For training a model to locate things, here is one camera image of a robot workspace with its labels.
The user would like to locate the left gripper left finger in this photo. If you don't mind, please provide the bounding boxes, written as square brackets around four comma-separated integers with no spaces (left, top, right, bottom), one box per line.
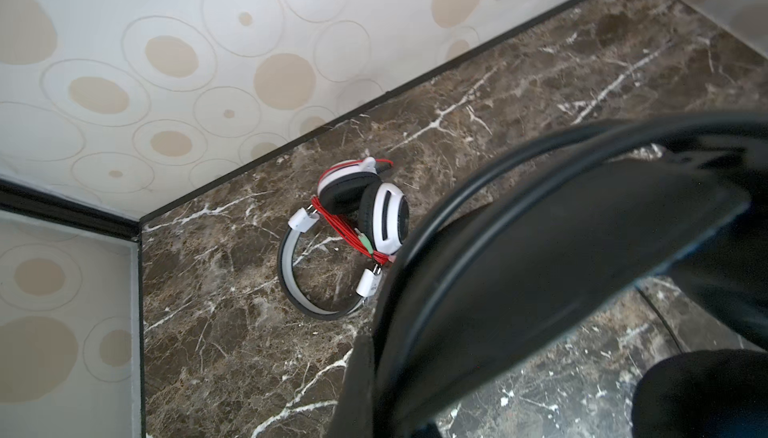
[326,335,375,438]

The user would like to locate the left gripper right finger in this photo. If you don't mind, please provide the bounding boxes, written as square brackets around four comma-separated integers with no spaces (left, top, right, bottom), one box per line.
[410,422,442,438]

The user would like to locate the red headphone cable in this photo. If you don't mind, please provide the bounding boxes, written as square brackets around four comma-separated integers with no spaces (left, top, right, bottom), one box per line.
[310,158,396,266]

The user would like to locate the white headphones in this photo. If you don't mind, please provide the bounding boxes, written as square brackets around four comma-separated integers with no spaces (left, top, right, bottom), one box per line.
[277,157,410,321]

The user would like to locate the black headphone cable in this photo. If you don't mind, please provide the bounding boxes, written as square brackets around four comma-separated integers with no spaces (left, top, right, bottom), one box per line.
[634,284,688,355]

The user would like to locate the black headphones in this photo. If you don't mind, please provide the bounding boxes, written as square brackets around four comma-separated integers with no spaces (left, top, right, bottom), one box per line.
[371,111,767,437]

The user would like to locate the left black frame post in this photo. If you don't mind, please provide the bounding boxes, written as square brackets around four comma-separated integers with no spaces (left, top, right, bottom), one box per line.
[1,179,141,242]

